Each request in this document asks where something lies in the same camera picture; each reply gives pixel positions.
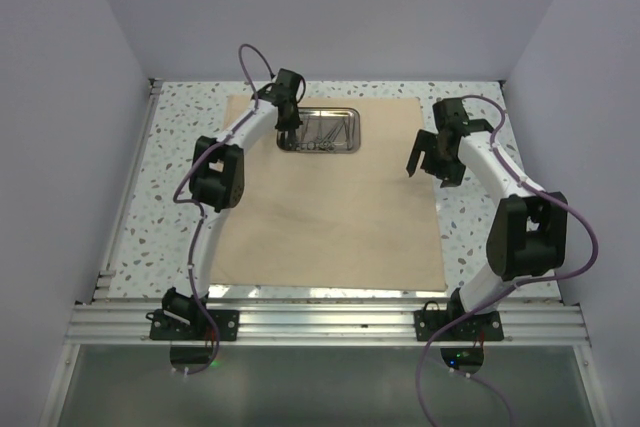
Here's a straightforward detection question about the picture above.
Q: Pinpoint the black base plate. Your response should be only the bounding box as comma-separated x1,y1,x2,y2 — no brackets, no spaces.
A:
145,309,240,342
413,301,505,342

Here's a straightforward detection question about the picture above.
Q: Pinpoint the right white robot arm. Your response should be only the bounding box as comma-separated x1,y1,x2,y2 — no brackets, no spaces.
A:
406,95,567,340

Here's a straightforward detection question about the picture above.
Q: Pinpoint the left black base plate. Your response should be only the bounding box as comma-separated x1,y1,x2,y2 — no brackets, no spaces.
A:
145,309,240,342

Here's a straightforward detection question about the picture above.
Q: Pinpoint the steel instrument tray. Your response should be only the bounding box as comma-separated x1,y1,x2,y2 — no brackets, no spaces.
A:
276,107,361,154

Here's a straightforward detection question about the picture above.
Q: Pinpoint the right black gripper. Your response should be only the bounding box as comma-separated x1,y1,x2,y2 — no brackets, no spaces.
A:
407,129,466,188

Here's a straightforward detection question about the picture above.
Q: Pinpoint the aluminium rail frame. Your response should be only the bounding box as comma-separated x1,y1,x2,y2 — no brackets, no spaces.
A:
41,81,611,426

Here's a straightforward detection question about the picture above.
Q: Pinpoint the beige cloth wrap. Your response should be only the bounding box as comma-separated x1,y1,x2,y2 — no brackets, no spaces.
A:
211,98,446,292

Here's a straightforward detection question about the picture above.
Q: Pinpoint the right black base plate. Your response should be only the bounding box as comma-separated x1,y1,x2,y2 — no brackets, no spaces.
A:
413,301,505,342

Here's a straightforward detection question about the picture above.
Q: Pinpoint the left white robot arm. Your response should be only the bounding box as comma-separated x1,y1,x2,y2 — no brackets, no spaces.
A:
153,69,306,340

